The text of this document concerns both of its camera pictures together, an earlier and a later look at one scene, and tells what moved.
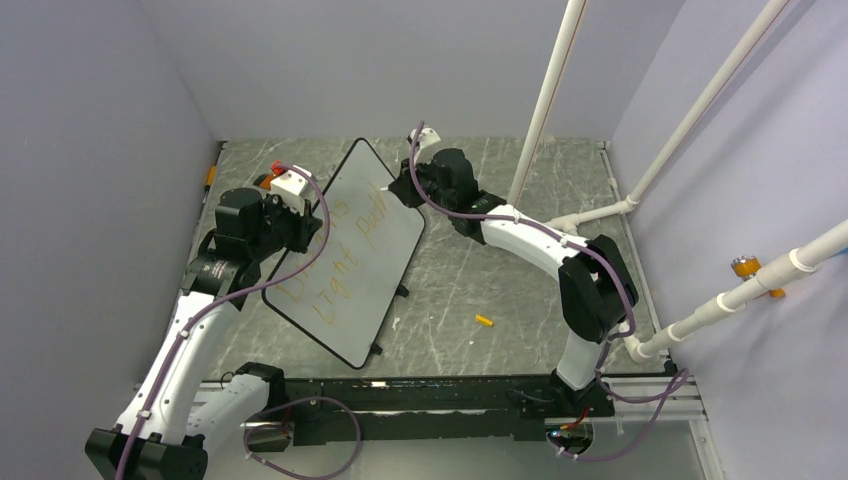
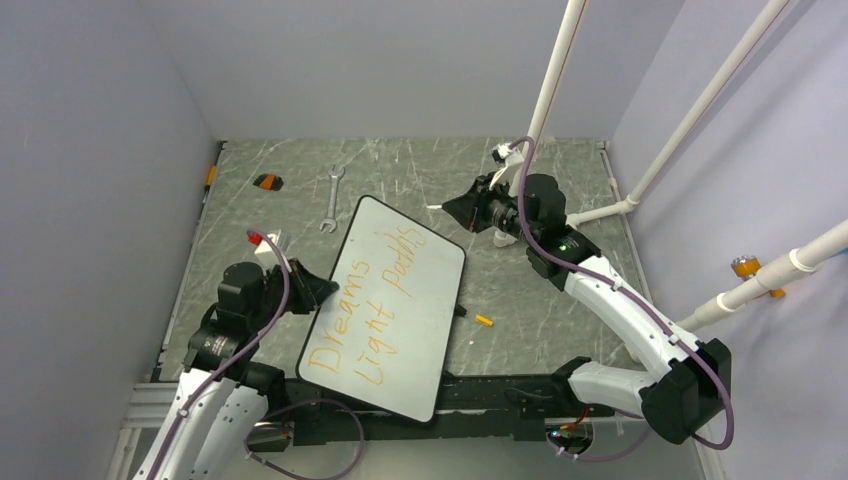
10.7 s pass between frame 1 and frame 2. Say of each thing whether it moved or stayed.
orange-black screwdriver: stayed
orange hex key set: stayed
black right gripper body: moved
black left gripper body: moved
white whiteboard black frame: moved
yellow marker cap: stayed
